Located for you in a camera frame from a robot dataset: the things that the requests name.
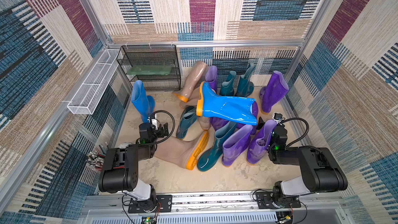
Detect white wire mesh basket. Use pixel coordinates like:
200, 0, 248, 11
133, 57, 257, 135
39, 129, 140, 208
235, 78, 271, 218
67, 49, 119, 115

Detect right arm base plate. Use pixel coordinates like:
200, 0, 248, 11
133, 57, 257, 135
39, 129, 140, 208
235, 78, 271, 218
253, 190, 302, 209

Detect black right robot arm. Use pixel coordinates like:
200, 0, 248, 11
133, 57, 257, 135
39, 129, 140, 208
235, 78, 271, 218
250, 113, 348, 209

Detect black wire mesh shelf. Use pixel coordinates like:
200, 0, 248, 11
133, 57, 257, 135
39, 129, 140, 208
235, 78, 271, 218
117, 45, 181, 91

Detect short purple boot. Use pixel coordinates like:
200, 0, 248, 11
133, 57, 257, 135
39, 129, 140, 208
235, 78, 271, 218
222, 124, 252, 167
247, 126, 275, 164

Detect purple boot at back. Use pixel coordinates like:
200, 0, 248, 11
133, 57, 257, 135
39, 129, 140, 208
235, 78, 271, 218
205, 65, 218, 93

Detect blue rain boot upright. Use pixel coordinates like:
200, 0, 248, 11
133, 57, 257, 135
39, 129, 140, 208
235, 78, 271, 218
131, 80, 155, 122

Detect green tray on shelf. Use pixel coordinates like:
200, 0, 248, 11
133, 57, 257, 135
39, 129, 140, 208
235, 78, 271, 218
126, 65, 173, 76

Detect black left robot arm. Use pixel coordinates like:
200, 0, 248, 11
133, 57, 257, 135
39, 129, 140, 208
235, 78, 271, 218
98, 122, 172, 214

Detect bundle of pens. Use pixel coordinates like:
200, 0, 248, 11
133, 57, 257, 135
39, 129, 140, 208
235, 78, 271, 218
86, 143, 108, 172

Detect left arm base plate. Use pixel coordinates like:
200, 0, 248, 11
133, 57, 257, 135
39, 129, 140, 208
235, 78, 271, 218
127, 195, 173, 214

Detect short purple boot front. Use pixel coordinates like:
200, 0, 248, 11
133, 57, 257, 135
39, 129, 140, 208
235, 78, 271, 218
222, 124, 252, 167

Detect beige boot leaning at back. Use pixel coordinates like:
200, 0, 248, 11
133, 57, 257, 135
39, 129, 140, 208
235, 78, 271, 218
172, 61, 207, 103

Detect teal boot front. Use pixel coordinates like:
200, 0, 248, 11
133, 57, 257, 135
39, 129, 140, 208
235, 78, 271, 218
197, 121, 237, 172

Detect beige boot lying front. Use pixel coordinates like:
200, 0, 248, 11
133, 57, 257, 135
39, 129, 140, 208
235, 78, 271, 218
154, 131, 209, 171

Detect beige boot middle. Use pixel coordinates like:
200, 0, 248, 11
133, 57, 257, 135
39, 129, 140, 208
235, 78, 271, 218
179, 88, 211, 130

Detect tall purple boot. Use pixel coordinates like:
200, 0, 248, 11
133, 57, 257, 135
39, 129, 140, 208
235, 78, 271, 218
259, 71, 289, 114
210, 102, 259, 135

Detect aluminium front rail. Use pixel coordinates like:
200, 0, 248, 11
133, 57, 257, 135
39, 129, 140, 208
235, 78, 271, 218
77, 191, 354, 224

